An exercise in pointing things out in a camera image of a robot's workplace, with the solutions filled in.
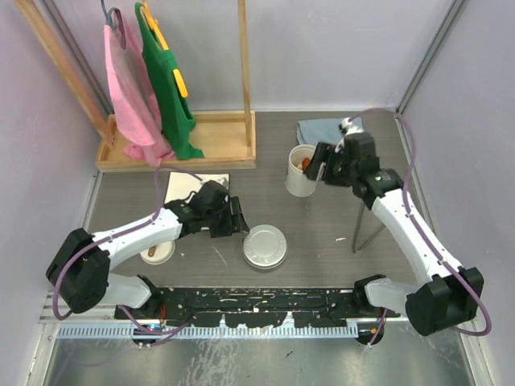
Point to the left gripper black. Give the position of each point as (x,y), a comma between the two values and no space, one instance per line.
(234,222)

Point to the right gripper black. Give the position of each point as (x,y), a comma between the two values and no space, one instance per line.
(327,153)

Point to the white cylindrical container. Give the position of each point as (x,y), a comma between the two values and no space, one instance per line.
(296,182)

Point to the round metal tin lid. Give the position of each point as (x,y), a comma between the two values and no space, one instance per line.
(265,240)

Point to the blue cloth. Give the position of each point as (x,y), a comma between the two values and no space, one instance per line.
(311,132)

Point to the white lid brown handle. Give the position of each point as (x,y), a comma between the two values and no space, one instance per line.
(158,254)

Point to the round metal tin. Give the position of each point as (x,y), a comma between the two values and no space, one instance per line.
(264,263)

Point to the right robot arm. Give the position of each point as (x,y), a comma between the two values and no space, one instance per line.
(446,294)

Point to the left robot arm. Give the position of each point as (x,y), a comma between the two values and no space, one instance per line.
(82,270)

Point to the orange shrimp piece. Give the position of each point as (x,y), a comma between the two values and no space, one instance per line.
(305,163)

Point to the white square plate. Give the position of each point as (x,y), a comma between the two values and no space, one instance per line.
(181,186)

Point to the wooden clothes rack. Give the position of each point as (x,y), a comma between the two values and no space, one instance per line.
(227,138)

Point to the green apron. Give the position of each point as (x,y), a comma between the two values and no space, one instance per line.
(176,117)

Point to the pink apron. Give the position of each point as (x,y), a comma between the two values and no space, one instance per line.
(133,98)

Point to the yellow hanger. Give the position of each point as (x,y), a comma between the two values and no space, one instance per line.
(154,26)

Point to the grey hanger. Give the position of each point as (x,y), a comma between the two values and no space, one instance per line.
(112,18)

